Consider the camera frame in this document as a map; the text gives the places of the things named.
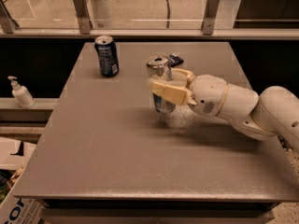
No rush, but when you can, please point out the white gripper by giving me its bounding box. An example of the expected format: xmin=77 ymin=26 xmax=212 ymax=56
xmin=148 ymin=68 xmax=228 ymax=118

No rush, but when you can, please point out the silver redbull can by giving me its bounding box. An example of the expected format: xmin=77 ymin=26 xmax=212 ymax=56
xmin=147 ymin=55 xmax=176 ymax=114

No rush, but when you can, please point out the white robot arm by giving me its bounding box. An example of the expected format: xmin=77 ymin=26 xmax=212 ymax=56
xmin=148 ymin=68 xmax=299 ymax=152

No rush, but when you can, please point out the blue soda can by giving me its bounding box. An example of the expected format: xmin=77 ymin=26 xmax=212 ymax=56
xmin=94 ymin=35 xmax=119 ymax=77

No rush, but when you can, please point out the dark blue snack wrapper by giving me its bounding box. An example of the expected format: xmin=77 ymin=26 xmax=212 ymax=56
xmin=169 ymin=54 xmax=184 ymax=67

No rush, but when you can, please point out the white pump dispenser bottle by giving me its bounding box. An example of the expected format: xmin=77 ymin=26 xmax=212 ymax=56
xmin=7 ymin=76 xmax=35 ymax=108

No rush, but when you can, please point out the white cardboard box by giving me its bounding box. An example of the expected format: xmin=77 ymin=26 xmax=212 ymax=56
xmin=0 ymin=137 xmax=43 ymax=224

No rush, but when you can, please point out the metal railing beam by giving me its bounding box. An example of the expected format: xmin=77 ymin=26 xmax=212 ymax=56
xmin=0 ymin=29 xmax=299 ymax=40

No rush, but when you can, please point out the right metal railing bracket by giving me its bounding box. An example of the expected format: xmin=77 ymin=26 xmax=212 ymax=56
xmin=202 ymin=0 xmax=220 ymax=35

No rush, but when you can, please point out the metal railing bracket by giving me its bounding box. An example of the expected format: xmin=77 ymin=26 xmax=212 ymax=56
xmin=73 ymin=0 xmax=93 ymax=35
xmin=202 ymin=0 xmax=220 ymax=35

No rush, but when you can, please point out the left metal railing bracket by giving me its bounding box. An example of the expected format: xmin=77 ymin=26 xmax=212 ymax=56
xmin=73 ymin=0 xmax=93 ymax=35

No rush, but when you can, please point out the far left railing bracket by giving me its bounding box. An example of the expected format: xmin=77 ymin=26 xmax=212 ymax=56
xmin=0 ymin=0 xmax=19 ymax=34

